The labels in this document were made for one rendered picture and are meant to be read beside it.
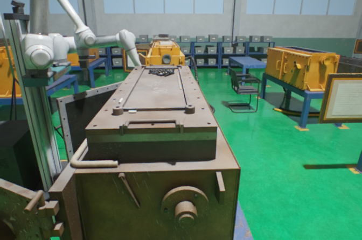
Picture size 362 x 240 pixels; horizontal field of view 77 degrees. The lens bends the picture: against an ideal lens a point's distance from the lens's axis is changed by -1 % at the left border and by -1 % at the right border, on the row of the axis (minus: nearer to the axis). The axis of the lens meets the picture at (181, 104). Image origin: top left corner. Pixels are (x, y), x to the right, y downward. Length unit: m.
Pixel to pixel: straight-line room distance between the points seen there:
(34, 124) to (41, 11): 0.91
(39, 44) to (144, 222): 1.17
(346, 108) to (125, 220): 2.64
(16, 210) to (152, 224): 0.45
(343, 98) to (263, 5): 8.73
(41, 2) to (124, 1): 9.02
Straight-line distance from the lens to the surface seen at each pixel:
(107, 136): 0.83
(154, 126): 0.80
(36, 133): 2.17
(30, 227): 0.93
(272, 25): 11.40
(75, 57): 7.24
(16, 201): 0.90
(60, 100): 1.78
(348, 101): 3.07
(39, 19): 1.66
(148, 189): 0.85
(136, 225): 0.97
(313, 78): 4.56
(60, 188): 0.82
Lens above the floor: 1.69
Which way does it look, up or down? 19 degrees down
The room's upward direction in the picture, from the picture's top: straight up
